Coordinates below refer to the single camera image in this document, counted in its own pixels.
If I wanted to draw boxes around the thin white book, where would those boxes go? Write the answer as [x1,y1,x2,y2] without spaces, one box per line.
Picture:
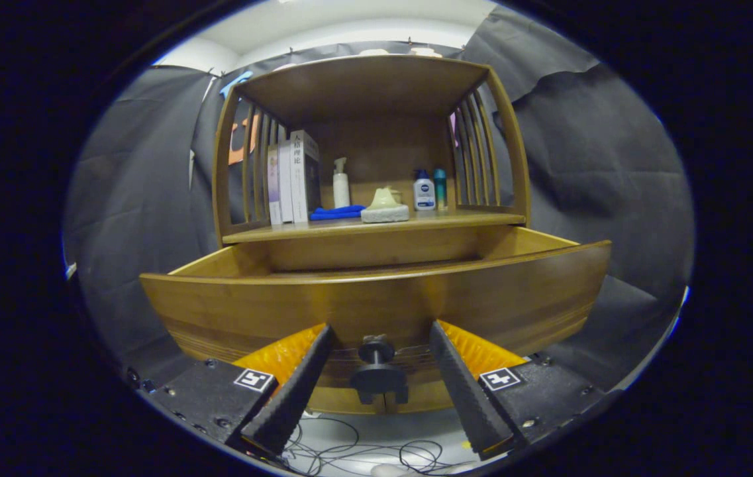
[278,140,294,223]

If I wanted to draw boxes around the blue folded cloth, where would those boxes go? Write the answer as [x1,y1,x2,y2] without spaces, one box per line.
[310,205,366,221]

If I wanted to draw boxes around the wooden countertop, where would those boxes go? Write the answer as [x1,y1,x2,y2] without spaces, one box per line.
[223,209,527,244]

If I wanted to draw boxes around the wooden cabinet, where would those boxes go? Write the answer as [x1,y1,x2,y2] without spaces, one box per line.
[212,54,532,272]

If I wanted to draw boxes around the white pump bottle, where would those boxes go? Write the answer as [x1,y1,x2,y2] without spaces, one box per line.
[332,157,351,209]

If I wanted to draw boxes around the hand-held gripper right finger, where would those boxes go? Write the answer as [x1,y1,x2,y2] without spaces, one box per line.
[428,320,609,461]

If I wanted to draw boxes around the white bottle blue cap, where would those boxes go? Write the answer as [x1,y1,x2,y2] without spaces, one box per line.
[413,169,436,211]

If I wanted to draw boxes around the black floor cables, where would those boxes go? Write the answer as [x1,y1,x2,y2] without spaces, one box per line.
[280,414,476,476]

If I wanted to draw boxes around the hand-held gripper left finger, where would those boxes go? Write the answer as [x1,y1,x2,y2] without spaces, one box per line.
[144,323,336,458]

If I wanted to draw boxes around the pale purple book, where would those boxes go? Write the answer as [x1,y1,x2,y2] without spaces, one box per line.
[267,146,282,225]

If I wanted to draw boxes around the large white dark-cover book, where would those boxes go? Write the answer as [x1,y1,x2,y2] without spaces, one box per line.
[289,130,321,223]

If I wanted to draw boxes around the black drawer knob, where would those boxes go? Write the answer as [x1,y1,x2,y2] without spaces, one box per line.
[350,335,410,406]

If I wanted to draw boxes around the wooden drawer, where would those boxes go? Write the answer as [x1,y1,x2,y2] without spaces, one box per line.
[140,225,613,416]

